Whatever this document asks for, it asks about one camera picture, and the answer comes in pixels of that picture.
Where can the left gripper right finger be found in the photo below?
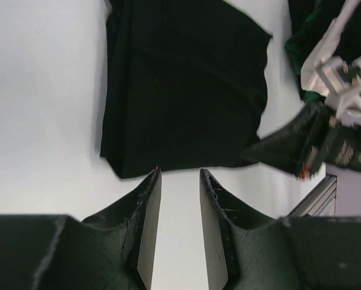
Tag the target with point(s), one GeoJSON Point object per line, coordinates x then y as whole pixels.
{"type": "Point", "coordinates": [246, 249]}

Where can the right aluminium frame post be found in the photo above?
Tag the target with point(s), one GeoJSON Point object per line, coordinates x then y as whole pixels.
{"type": "Point", "coordinates": [321, 201]}

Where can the black t-shirt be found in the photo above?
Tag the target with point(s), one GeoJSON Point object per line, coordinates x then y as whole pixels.
{"type": "Point", "coordinates": [185, 85]}

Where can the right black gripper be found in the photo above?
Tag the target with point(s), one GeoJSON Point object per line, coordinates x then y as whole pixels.
{"type": "Point", "coordinates": [315, 136]}

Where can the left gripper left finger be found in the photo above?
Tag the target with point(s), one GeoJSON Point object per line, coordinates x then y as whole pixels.
{"type": "Point", "coordinates": [111, 249]}

